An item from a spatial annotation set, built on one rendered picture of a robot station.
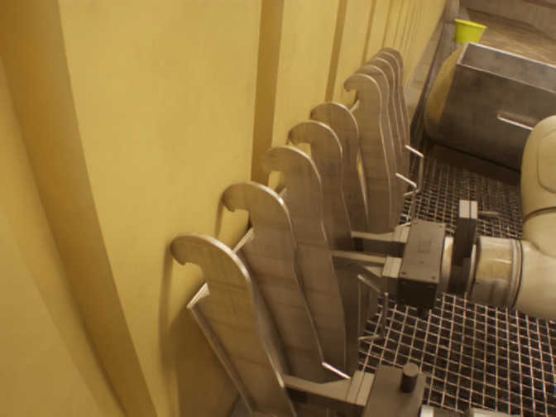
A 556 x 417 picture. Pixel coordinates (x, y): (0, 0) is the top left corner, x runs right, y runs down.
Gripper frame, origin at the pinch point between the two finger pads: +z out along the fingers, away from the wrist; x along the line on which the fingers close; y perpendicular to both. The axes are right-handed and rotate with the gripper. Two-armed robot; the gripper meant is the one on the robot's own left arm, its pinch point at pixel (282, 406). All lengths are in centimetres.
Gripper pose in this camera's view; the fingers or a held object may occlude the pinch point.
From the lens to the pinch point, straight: 41.8
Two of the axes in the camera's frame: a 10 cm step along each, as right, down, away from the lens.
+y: -1.2, -8.5, -5.1
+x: -4.1, 5.1, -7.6
